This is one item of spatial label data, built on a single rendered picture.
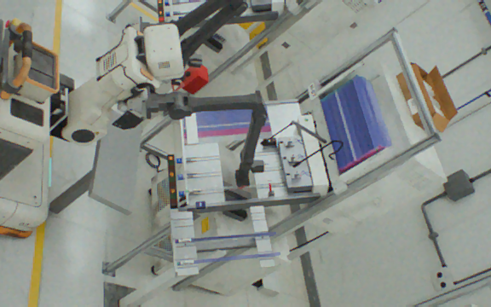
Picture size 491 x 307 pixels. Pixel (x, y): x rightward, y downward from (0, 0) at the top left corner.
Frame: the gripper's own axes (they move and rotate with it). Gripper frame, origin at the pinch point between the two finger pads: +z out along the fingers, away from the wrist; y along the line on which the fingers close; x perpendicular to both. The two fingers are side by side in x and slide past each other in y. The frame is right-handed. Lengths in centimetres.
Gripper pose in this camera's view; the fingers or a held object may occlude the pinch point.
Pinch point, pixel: (240, 187)
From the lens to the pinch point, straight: 326.5
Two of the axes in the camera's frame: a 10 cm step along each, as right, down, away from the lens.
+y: -1.3, -7.9, 5.9
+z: -1.2, 6.1, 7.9
